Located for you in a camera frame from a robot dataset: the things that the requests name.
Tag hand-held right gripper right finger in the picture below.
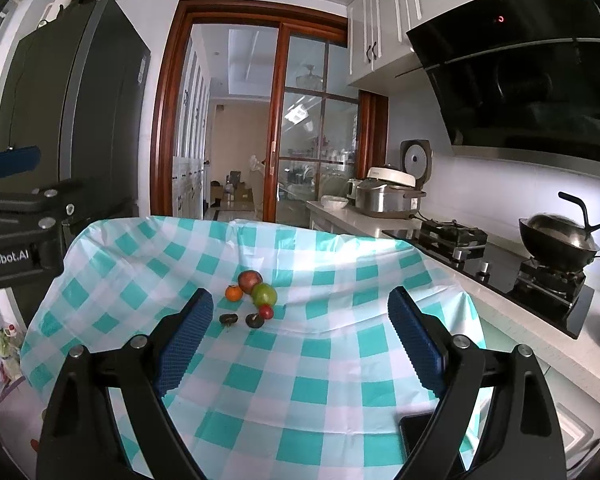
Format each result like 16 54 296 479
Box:
387 286 567 480

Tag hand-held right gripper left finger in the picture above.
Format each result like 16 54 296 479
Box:
36 287 215 480

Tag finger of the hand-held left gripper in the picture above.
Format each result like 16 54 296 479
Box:
0 180 131 233
0 146 42 182

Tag red apple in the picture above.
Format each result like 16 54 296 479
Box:
237 270 264 295

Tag green apple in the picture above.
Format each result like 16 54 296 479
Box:
251 283 278 307

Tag clear jug with red cap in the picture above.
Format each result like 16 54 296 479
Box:
0 324 26 376

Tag black refrigerator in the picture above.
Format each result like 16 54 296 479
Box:
0 0 152 221

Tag black gas stove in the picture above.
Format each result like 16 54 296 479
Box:
382 219 595 339

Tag teal white checked tablecloth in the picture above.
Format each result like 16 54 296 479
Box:
20 216 488 480

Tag silver white pressure cooker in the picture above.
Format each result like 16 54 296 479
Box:
356 166 427 220

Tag white kettle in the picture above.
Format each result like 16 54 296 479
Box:
37 0 88 28

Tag white foam box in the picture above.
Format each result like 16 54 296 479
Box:
550 400 600 466

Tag white rice cooker open lid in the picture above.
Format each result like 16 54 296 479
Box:
399 139 434 186

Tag wooden glass sliding door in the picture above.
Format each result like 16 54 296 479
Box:
150 0 390 223

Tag black range hood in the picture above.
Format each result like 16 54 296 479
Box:
406 0 600 181

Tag steel wok with black handle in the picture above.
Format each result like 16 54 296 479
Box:
518 191 600 272

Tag white wall cabinets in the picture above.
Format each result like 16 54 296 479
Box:
347 0 571 88

